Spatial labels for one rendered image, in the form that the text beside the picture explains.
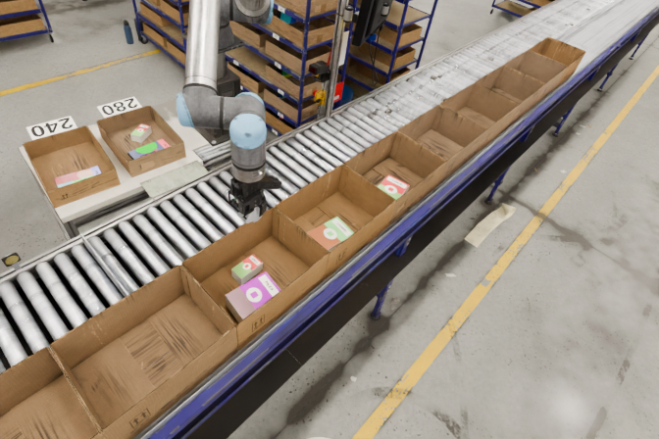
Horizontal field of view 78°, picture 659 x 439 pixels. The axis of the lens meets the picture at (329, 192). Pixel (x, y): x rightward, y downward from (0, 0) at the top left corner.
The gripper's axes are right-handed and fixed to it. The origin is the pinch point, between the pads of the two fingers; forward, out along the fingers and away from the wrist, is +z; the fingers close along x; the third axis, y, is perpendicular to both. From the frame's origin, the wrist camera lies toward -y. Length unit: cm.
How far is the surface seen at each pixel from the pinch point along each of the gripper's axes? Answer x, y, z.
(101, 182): -88, 15, 38
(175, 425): 23, 49, 28
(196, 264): -10.1, 17.1, 18.8
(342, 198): -3, -53, 30
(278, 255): 0.1, -11.2, 30.0
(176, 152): -85, -21, 38
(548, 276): 92, -180, 119
